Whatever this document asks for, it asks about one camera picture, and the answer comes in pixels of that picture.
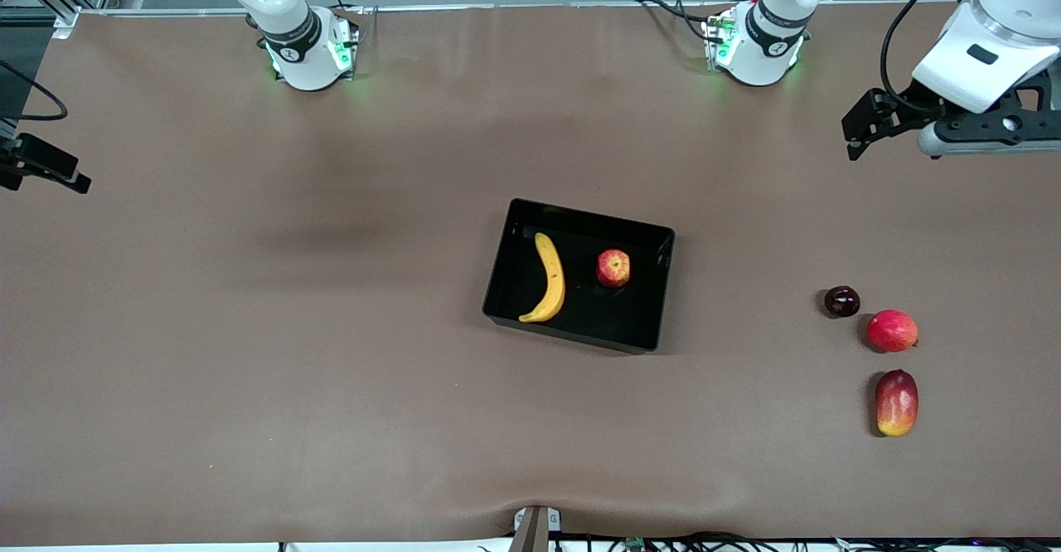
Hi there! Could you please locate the red yellow mango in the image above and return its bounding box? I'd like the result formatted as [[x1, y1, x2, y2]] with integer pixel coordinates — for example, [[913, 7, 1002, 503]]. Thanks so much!
[[874, 369, 920, 438]]

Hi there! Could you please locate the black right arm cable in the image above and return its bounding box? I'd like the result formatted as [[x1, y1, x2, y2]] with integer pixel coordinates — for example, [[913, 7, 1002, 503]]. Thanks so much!
[[0, 59, 69, 122]]

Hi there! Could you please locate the large table cover sheet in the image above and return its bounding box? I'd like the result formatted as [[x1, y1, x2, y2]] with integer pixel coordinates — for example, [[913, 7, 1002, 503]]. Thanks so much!
[[0, 5, 1061, 546]]

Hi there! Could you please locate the thick black power cable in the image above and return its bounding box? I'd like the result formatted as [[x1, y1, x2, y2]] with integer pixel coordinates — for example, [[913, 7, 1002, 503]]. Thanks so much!
[[637, 0, 722, 43]]

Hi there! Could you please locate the black rectangular plastic box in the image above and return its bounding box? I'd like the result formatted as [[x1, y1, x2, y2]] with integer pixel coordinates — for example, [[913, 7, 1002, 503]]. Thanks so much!
[[482, 197, 676, 355]]

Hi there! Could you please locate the red yellow striped apple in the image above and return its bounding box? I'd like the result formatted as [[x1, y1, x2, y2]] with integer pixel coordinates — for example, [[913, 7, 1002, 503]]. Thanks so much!
[[596, 249, 632, 288]]

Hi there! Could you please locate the metal table clamp bracket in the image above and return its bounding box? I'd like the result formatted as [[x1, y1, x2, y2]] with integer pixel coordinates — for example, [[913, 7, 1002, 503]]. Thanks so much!
[[508, 505, 564, 552]]

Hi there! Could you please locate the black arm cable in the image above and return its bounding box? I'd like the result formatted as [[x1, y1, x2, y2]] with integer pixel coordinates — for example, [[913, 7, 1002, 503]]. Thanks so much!
[[880, 0, 996, 112], [0, 59, 69, 122]]

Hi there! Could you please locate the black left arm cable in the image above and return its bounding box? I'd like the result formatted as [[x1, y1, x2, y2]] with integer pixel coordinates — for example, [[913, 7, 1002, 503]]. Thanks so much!
[[880, 0, 996, 112]]

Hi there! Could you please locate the yellow banana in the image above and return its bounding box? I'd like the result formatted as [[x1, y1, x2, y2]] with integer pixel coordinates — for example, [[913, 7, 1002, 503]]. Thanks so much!
[[518, 232, 567, 323]]

